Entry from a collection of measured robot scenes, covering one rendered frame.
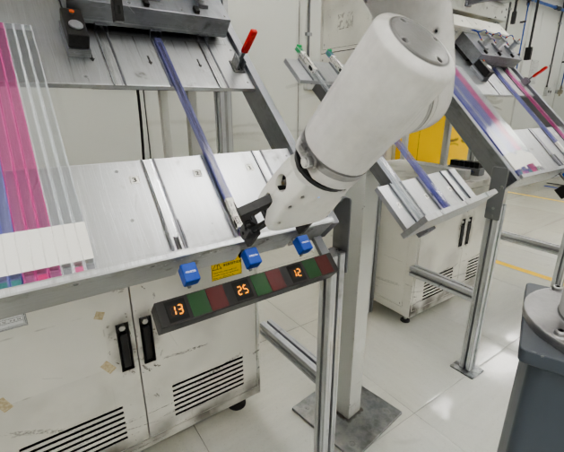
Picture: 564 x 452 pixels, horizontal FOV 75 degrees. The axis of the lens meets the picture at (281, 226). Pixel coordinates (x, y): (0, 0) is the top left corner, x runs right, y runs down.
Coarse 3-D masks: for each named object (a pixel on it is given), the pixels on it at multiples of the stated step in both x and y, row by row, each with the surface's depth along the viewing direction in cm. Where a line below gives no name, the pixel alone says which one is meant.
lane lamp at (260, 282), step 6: (252, 276) 62; (258, 276) 63; (264, 276) 63; (252, 282) 62; (258, 282) 62; (264, 282) 62; (258, 288) 62; (264, 288) 62; (270, 288) 62; (258, 294) 61
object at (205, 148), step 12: (168, 60) 78; (168, 72) 77; (180, 84) 76; (180, 96) 74; (192, 108) 73; (192, 120) 72; (204, 144) 70; (204, 156) 69; (216, 168) 68; (216, 180) 67; (228, 192) 66
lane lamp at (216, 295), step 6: (210, 288) 58; (216, 288) 59; (222, 288) 59; (210, 294) 58; (216, 294) 58; (222, 294) 58; (210, 300) 57; (216, 300) 57; (222, 300) 58; (216, 306) 57; (222, 306) 57
